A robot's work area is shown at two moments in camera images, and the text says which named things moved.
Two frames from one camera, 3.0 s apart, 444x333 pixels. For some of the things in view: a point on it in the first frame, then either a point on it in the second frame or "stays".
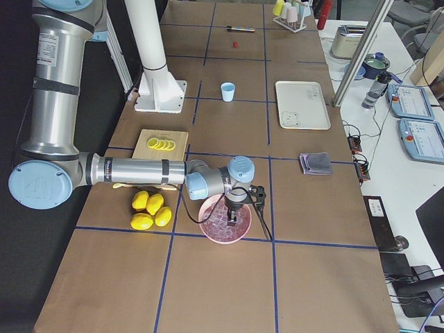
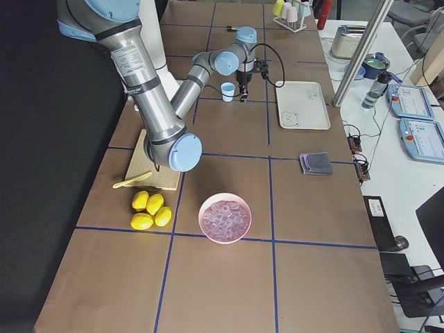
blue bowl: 360,73 stays
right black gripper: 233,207 to 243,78
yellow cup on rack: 278,7 stays
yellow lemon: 155,202 stays
